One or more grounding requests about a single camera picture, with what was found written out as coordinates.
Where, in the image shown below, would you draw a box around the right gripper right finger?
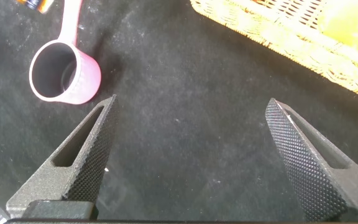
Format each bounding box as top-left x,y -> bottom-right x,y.
265,97 -> 358,222

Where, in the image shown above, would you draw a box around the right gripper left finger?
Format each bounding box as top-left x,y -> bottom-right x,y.
6,94 -> 119,218

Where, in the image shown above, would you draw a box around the pink saucepan grey inside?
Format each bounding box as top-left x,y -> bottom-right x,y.
28,0 -> 103,105

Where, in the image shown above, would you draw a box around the yellow lemon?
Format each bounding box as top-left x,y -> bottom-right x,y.
317,0 -> 358,58

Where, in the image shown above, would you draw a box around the gold drink can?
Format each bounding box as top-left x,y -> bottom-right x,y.
16,0 -> 55,14

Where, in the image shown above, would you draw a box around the black tablecloth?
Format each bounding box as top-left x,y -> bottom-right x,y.
0,0 -> 358,224

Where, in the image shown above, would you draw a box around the wicker basket brown handles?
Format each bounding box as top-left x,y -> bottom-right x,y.
190,0 -> 358,105

